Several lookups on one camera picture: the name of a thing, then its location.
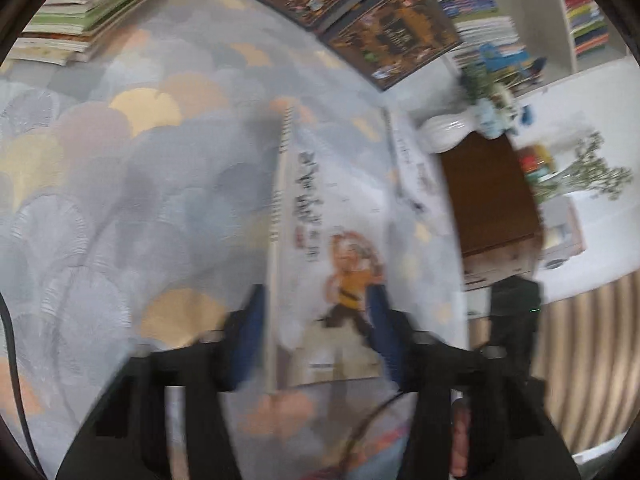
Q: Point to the brown wooden cabinet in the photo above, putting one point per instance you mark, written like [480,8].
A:
[490,200]

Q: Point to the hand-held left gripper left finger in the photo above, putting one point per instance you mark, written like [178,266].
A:
[250,330]

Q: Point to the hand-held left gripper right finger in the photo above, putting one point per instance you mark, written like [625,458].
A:
[387,335]

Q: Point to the white cubby bookshelf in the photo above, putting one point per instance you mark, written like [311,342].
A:
[554,10]

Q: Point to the beige ribbed radiator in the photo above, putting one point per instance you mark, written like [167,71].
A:
[590,360]

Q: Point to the green plant in glass vase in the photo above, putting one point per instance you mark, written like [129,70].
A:
[595,170]

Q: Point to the white ceramic vase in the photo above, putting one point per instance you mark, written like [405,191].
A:
[445,132]

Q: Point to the white ink drawing book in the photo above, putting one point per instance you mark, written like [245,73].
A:
[415,170]

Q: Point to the white book orange running figure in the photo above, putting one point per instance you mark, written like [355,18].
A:
[330,240]

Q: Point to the row of white blue books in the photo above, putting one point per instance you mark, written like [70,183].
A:
[475,15]

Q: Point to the colourful jars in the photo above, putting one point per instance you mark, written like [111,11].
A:
[535,165]

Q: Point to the stack of paperback books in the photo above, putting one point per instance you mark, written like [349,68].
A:
[90,15]

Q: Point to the rows of colourful books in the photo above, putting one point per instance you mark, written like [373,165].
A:
[585,15]

